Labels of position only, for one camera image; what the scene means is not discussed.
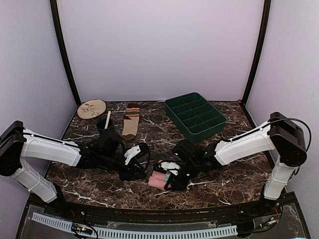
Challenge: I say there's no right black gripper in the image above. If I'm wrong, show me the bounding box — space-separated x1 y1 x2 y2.
164 159 201 192

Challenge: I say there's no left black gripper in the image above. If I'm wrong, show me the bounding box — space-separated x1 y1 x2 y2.
100 152 147 182

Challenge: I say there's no pink patterned sock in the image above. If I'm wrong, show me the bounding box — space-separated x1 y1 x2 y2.
148 171 171 191

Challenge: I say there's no green compartment tray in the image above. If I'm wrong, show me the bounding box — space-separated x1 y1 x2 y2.
164 92 227 143

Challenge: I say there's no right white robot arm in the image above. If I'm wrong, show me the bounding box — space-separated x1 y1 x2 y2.
166 112 310 216

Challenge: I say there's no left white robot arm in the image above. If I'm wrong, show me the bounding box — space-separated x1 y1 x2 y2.
0 121 151 217

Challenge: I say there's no beige striped sock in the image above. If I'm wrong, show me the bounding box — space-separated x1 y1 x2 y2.
122 103 140 140

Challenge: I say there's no wooden stick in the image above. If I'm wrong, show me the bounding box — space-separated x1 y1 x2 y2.
104 111 111 129

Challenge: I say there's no dark blue mug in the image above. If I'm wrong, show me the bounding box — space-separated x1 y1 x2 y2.
96 118 115 134

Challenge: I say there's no round beige embroidered coaster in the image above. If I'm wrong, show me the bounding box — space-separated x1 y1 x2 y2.
77 99 106 120

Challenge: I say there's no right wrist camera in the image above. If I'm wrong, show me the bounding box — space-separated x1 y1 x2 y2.
172 139 197 163

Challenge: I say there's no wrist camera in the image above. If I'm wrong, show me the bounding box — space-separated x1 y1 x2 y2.
97 130 122 154
172 139 197 163

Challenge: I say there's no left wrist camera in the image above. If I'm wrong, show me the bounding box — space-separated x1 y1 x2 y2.
97 130 122 154

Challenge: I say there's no white slotted cable duct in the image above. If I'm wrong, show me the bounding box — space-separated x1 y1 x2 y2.
31 212 238 239

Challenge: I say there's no black front rail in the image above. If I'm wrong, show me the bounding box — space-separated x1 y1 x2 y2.
62 200 283 224

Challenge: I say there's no left black frame post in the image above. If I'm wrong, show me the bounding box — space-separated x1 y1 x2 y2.
49 0 82 106

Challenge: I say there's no black frame post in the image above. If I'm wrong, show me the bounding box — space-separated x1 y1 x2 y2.
49 0 82 106
242 0 272 101

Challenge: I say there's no right black frame post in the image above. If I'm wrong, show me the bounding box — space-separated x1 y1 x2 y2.
242 0 272 101

